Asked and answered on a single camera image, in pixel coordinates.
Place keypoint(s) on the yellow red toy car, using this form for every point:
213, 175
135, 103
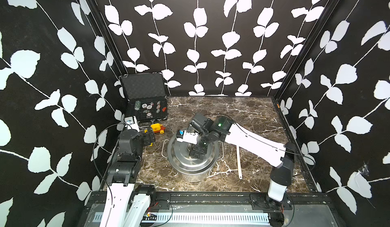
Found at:
158, 128

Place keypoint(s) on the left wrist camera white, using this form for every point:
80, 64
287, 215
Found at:
131, 123

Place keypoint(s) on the white slotted cable duct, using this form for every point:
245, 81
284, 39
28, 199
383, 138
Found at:
245, 219

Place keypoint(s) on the green poker chip stack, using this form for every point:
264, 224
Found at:
137, 105

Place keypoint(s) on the white plastic ladle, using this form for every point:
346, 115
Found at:
239, 168

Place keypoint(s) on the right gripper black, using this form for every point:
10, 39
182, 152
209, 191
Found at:
194, 149

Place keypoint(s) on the black open case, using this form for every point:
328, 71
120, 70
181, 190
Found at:
149, 89

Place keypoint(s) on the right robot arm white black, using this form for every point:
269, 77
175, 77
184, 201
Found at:
280, 156

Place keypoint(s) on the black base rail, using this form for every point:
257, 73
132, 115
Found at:
293, 204

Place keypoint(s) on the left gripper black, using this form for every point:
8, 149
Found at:
147, 139

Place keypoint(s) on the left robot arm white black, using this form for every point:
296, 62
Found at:
126, 205

